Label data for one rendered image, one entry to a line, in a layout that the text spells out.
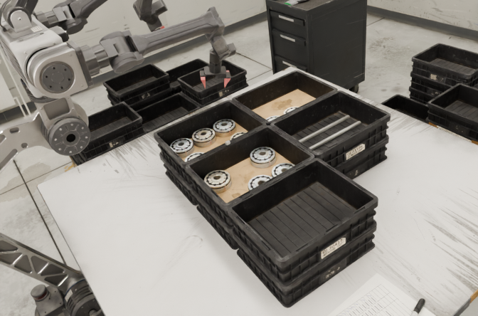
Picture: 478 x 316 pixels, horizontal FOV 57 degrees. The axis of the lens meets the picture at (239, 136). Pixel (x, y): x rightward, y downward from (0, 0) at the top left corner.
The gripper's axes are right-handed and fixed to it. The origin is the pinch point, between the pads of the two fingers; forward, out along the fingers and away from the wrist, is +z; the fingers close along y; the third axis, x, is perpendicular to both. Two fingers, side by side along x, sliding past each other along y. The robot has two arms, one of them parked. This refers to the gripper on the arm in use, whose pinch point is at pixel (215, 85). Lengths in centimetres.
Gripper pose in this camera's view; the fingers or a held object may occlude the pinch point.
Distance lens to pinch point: 216.8
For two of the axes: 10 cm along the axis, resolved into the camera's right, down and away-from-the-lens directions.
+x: 1.5, 6.8, -7.2
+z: -0.6, 7.3, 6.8
